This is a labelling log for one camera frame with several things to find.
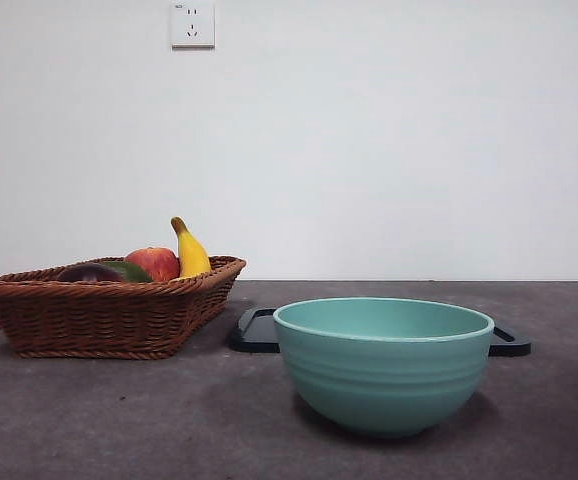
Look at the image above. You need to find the teal ribbed bowl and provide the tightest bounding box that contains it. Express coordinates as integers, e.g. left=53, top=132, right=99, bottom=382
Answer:
left=272, top=296, right=496, bottom=440

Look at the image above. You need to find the dark purple plum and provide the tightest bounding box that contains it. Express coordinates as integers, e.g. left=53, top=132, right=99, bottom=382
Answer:
left=56, top=263, right=126, bottom=283

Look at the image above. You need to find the yellow banana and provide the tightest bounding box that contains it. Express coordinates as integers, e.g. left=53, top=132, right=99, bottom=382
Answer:
left=170, top=216, right=213, bottom=279

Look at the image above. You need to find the black rectangular tray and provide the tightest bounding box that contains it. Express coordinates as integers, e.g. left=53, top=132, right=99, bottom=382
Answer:
left=227, top=307, right=533, bottom=357

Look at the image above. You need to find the red yellow apple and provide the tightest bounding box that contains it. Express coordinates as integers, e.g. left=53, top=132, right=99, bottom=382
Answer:
left=125, top=245, right=182, bottom=282

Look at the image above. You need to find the green avocado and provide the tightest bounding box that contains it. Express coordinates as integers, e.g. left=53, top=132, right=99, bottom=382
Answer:
left=99, top=259, right=154, bottom=283

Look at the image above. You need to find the brown wicker basket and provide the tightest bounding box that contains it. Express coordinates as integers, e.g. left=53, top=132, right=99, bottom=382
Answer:
left=0, top=255, right=248, bottom=360

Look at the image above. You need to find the white wall power socket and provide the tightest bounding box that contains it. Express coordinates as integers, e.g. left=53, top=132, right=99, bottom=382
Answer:
left=170, top=1, right=216, bottom=50

